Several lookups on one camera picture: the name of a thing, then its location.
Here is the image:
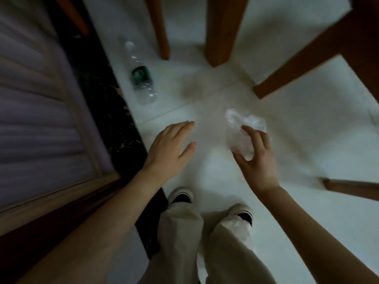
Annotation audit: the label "clear plastic bag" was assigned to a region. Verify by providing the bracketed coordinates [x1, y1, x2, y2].
[224, 108, 267, 162]

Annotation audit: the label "light wood shelf cabinet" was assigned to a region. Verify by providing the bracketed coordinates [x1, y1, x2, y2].
[0, 0, 120, 237]

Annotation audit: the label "clear plastic water bottle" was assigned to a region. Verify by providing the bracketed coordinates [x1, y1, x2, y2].
[124, 41, 158, 105]

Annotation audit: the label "person's left hand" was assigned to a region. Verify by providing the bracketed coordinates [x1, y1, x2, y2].
[141, 120, 197, 187]

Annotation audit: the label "person's right hand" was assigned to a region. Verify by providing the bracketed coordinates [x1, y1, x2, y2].
[232, 125, 281, 195]

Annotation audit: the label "beige trousers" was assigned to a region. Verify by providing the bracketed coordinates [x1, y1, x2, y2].
[137, 202, 278, 284]

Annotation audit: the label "dark red wooden door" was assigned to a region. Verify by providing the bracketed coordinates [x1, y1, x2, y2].
[0, 177, 128, 283]

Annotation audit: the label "person's left forearm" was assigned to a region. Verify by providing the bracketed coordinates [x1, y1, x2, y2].
[16, 170, 160, 284]

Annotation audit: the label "person's right forearm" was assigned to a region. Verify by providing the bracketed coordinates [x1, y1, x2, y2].
[260, 186, 379, 284]

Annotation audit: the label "black and white shoe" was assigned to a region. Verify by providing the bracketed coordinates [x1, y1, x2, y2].
[228, 204, 255, 227]
[168, 187, 195, 206]

